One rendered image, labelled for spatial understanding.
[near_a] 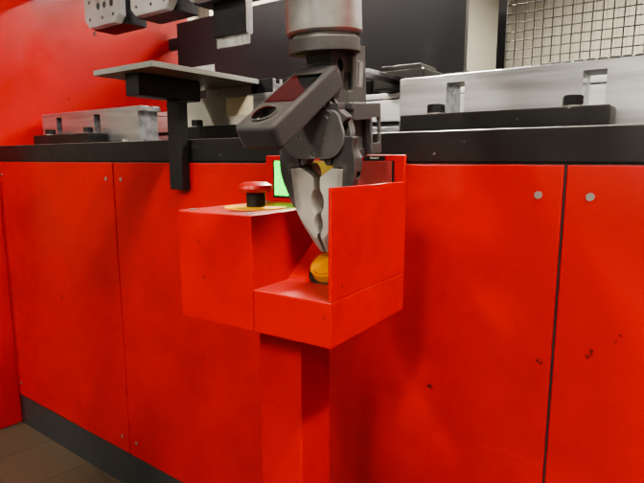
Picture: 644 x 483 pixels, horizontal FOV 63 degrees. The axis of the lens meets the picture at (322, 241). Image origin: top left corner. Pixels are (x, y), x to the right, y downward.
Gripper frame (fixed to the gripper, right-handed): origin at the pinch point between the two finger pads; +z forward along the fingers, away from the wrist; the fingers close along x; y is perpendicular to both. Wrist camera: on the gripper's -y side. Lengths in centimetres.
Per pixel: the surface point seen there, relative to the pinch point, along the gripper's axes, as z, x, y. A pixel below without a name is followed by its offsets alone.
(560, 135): -9.1, -18.1, 26.8
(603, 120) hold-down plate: -10.6, -22.1, 33.2
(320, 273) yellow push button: 3.3, -0.1, -0.6
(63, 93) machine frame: -25, 137, 58
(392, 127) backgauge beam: -10, 24, 67
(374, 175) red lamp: -5.8, -1.1, 9.9
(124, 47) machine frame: -41, 136, 83
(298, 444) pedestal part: 23.0, 2.6, -2.9
